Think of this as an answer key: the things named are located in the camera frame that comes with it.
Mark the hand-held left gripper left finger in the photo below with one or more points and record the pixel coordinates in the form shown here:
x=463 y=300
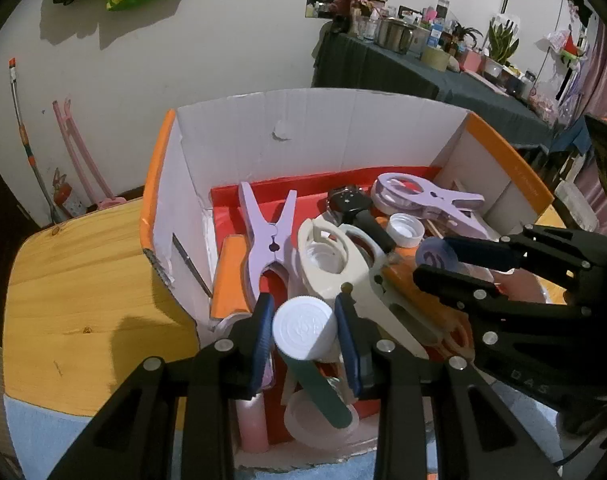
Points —
x=261 y=347

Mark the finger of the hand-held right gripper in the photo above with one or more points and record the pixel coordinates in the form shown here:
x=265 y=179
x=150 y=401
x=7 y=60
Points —
x=448 y=282
x=483 y=254

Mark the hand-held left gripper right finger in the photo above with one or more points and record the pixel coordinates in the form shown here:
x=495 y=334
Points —
x=348 y=347

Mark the blue plastic lid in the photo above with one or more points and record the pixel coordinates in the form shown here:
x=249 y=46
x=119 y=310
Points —
x=431 y=255

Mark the white ridged jar cap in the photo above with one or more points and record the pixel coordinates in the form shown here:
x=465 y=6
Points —
x=303 y=327

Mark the green clothespin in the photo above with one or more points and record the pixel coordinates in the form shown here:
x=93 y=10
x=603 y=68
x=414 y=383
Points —
x=318 y=390

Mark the large purple clip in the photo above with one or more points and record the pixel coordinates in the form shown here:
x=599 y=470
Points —
x=263 y=230
x=433 y=200

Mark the pink tube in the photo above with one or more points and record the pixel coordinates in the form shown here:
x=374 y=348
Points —
x=253 y=425

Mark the cardboard box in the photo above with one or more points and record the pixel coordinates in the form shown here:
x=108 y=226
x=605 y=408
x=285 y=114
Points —
x=308 y=135

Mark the person's right hand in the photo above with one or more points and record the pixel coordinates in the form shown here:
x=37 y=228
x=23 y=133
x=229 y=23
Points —
x=522 y=286

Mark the large beige clip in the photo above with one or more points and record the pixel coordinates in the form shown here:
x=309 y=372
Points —
x=363 y=280

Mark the blue cloth on chair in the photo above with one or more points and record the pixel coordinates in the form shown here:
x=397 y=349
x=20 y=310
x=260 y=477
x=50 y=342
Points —
x=573 y=135

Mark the olive tape roll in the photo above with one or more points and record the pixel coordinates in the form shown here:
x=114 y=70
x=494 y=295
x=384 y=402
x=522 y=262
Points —
x=436 y=58

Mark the side table with dark cloth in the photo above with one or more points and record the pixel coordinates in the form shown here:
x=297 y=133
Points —
x=383 y=70

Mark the potted plant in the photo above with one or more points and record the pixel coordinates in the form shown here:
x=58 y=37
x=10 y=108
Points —
x=501 y=45

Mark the clutter of bottles and jars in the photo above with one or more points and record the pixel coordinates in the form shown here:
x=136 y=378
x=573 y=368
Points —
x=458 y=40

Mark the watermelon decoration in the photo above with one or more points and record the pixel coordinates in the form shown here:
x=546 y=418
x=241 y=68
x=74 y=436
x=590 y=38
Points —
x=568 y=50

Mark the blue fluffy towel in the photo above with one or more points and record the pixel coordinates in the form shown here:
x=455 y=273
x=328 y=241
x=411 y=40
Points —
x=38 y=435

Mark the white refrigerator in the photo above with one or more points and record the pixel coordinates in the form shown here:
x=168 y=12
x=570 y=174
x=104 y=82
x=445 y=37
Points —
x=533 y=5

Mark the pink plastic hanger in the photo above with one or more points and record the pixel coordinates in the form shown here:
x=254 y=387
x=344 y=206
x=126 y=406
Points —
x=78 y=145

